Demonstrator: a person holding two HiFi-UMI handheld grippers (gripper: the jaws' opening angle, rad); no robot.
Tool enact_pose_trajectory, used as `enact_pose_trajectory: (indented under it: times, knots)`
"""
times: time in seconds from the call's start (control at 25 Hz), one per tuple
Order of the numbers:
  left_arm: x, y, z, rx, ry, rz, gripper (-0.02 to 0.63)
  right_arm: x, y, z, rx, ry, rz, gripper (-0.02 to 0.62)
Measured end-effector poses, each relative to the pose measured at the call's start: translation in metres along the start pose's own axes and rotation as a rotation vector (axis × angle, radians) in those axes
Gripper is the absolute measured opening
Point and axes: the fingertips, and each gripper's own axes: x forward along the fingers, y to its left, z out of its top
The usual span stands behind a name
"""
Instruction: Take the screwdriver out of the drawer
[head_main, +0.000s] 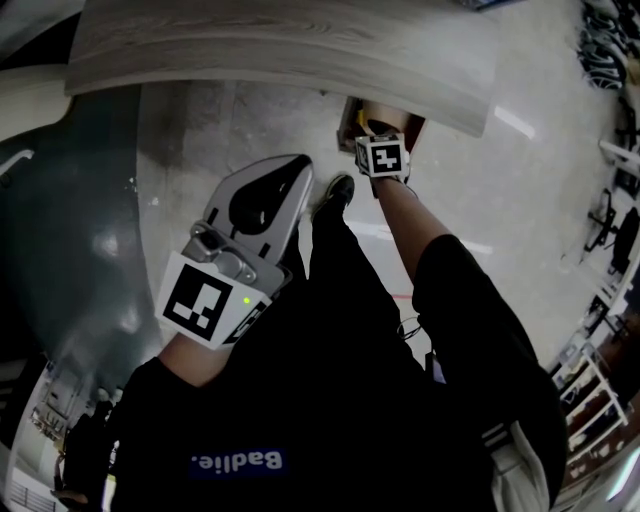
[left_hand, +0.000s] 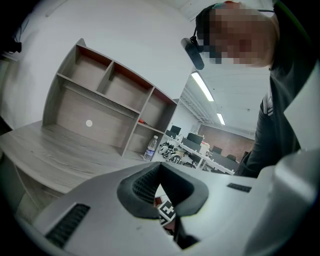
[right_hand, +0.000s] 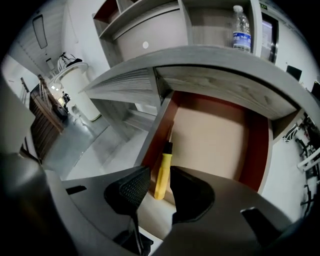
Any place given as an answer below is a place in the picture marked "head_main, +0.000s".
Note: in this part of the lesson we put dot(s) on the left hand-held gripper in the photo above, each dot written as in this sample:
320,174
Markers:
255,210

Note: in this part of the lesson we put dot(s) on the person's black shoe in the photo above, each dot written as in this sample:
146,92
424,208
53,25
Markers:
341,190

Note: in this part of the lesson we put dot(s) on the person's right forearm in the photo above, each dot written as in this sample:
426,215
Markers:
405,225

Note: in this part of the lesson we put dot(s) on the person's black trousers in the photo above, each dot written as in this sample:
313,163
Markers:
345,280

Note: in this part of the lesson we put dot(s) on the white metal shelf rack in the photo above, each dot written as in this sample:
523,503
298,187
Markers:
595,380

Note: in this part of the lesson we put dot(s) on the red floor tape line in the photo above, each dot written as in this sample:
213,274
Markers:
403,296

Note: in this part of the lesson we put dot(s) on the person's left forearm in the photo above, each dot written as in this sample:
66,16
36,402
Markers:
200,357

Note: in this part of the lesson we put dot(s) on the person's black shirt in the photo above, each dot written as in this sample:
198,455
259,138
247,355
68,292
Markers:
350,410

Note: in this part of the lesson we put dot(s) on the grey wooden desk with hutch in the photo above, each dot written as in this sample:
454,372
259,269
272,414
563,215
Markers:
280,45

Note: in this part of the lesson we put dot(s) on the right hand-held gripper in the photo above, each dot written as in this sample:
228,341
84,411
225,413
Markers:
385,155

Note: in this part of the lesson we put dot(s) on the wooden desk drawer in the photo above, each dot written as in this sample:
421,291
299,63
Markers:
387,114

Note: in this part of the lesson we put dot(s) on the black white patterned helmet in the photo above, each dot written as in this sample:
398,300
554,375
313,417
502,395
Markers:
602,55

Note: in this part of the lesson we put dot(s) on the black office chair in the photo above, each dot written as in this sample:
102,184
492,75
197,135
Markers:
620,240

